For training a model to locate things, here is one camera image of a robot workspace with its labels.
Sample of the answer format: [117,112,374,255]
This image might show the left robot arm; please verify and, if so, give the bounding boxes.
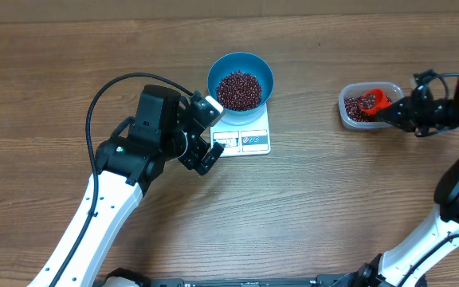
[31,85,224,286]

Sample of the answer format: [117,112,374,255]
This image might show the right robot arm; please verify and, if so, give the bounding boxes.
[335,69,459,286]

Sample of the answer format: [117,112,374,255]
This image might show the white digital kitchen scale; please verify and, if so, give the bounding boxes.
[210,104,271,157]

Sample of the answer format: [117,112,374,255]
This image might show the red beans in bowl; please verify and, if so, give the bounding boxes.
[216,70,262,112]

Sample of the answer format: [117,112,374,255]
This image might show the blue bowl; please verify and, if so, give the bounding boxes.
[206,52,274,116]

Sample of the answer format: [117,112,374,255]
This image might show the clear plastic container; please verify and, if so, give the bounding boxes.
[338,81,404,131]

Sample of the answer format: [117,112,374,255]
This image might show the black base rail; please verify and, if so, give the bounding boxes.
[92,261,428,287]

